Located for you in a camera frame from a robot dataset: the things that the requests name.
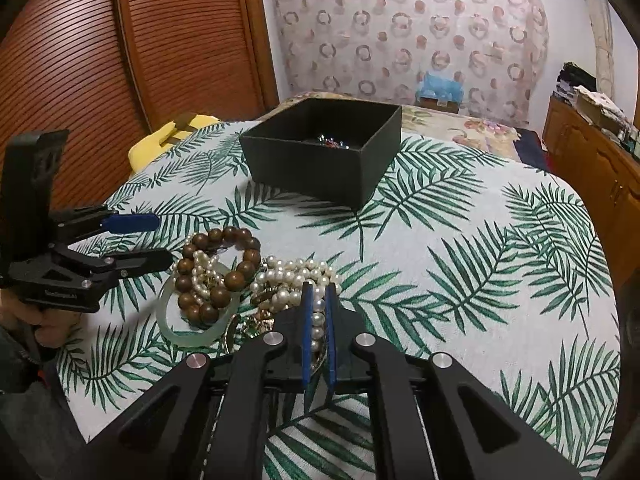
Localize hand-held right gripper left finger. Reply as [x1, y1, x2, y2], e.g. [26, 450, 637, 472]
[75, 282, 316, 480]

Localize dark blue bed sheet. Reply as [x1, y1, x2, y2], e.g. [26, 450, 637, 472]
[515, 127, 549, 170]

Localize black cardboard box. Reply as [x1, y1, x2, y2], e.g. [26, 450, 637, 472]
[238, 97, 403, 211]

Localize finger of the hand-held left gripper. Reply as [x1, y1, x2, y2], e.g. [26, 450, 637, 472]
[50, 205, 159, 247]
[20, 247, 174, 293]

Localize wooden cabinet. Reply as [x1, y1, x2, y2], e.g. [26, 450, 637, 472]
[542, 95, 640, 291]

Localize person's left hand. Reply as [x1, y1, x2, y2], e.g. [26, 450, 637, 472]
[0, 287, 77, 351]

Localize brown wooden bead bracelet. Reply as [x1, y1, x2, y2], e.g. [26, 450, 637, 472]
[172, 226, 262, 325]

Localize ring patterned curtain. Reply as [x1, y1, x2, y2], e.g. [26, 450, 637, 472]
[270, 0, 551, 126]

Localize metal bangle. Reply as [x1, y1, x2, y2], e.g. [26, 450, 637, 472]
[222, 312, 246, 358]

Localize pale green jade bangle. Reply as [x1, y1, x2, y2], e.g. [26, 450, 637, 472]
[156, 255, 242, 347]

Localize wooden louvred wardrobe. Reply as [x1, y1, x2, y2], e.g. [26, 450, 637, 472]
[0, 0, 281, 211]

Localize gold chain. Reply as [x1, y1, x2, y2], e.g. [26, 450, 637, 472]
[242, 307, 277, 339]

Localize floral blanket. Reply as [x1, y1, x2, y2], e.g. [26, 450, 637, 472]
[280, 91, 521, 162]

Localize small cardboard box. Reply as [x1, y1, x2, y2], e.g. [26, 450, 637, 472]
[420, 96, 461, 114]

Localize pile of dark clothes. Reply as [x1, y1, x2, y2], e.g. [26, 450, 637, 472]
[554, 62, 598, 106]

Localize white pearl necklace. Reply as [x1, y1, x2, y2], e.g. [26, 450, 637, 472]
[250, 256, 343, 367]

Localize multicoloured bead bracelet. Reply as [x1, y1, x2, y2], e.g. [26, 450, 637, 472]
[312, 132, 351, 151]

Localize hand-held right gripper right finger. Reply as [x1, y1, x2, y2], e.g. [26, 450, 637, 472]
[324, 282, 583, 480]

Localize yellow plush toy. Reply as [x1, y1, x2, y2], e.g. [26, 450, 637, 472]
[127, 112, 221, 173]

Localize cream side curtain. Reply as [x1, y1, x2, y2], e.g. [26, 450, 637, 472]
[585, 2, 617, 97]

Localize small pearl bracelet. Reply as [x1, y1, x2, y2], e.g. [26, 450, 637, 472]
[172, 251, 226, 306]

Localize blue plastic bag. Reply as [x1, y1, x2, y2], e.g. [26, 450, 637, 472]
[417, 72, 466, 106]

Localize leaf print tablecloth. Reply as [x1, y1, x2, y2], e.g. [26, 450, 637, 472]
[55, 120, 626, 480]

